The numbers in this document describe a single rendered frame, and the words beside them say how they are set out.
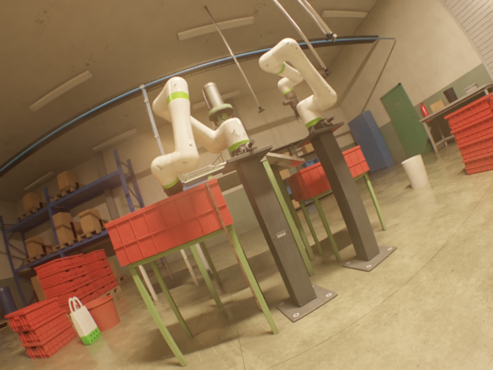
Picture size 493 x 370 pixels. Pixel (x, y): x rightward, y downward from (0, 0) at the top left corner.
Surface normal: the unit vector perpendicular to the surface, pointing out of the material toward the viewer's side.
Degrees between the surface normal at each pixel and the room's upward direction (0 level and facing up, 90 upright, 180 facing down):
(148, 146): 90
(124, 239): 90
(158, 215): 90
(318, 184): 90
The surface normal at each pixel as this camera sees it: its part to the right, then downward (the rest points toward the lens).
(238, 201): 0.11, -0.15
